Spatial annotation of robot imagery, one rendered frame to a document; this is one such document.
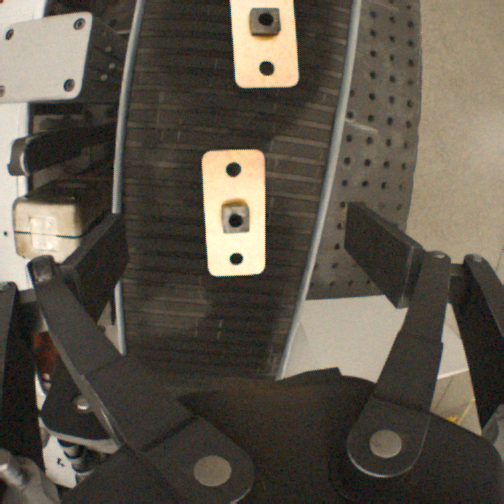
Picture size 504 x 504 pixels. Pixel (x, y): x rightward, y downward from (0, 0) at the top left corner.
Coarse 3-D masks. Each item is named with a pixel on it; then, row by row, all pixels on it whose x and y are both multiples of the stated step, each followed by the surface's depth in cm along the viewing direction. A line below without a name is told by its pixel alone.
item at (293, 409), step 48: (240, 384) 7; (288, 384) 6; (336, 384) 6; (240, 432) 5; (288, 432) 5; (336, 432) 5; (432, 432) 5; (96, 480) 4; (144, 480) 4; (288, 480) 4; (336, 480) 4; (432, 480) 4; (480, 480) 3
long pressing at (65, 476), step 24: (24, 0) 23; (48, 0) 24; (0, 24) 24; (0, 120) 29; (24, 120) 30; (0, 144) 30; (0, 168) 32; (0, 192) 33; (24, 192) 33; (0, 216) 34; (0, 240) 35; (0, 264) 37; (24, 264) 37; (24, 288) 38; (48, 456) 56; (72, 480) 61
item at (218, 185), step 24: (216, 168) 19; (264, 168) 20; (216, 192) 20; (240, 192) 20; (264, 192) 20; (216, 216) 21; (264, 216) 21; (216, 240) 21; (240, 240) 21; (264, 240) 22; (216, 264) 22; (240, 264) 22; (264, 264) 22
